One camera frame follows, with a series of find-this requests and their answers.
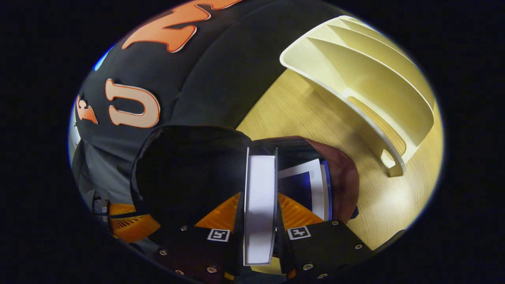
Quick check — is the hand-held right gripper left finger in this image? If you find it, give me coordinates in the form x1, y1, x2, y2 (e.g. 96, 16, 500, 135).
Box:
152, 192, 247, 282

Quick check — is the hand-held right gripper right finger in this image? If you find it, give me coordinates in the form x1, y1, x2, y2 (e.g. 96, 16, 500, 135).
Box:
275, 192, 373, 280

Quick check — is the grey portrait cover book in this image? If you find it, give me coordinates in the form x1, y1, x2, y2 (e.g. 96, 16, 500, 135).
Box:
243, 147, 279, 266

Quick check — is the blue spine book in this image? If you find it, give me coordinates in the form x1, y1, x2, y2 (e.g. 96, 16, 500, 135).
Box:
278, 159, 333, 221

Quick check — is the white bookshelf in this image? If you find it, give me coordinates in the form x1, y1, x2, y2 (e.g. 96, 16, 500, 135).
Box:
279, 15, 436, 178

